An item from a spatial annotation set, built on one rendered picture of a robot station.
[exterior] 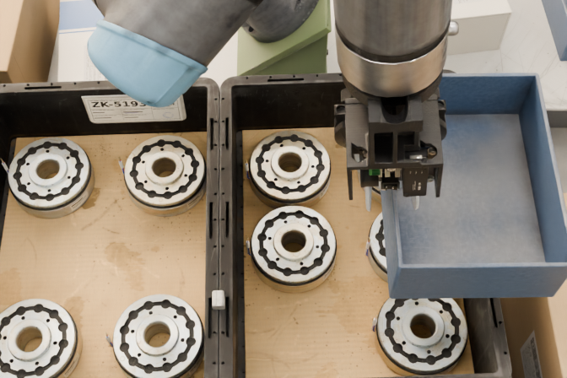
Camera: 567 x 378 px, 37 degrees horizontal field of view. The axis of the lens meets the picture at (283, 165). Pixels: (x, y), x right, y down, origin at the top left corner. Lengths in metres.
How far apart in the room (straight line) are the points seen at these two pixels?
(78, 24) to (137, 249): 0.41
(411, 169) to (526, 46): 0.82
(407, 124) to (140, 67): 0.18
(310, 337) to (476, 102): 0.34
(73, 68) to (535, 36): 0.73
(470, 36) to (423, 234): 0.61
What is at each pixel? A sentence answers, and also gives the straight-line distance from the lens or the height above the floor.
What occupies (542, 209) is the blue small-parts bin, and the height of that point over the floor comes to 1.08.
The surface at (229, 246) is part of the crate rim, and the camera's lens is 0.95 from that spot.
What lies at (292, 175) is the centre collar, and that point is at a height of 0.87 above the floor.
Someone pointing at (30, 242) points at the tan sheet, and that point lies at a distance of 1.11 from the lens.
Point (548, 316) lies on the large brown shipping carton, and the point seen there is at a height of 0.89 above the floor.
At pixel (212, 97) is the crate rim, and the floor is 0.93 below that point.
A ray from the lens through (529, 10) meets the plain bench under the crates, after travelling 1.49.
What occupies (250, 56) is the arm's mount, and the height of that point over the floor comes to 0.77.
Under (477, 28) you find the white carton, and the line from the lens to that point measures 1.37.
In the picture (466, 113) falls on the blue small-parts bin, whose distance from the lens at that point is 0.89.
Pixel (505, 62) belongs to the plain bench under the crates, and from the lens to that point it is 1.41.
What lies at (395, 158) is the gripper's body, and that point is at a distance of 0.62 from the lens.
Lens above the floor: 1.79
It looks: 60 degrees down
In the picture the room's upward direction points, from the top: 1 degrees counter-clockwise
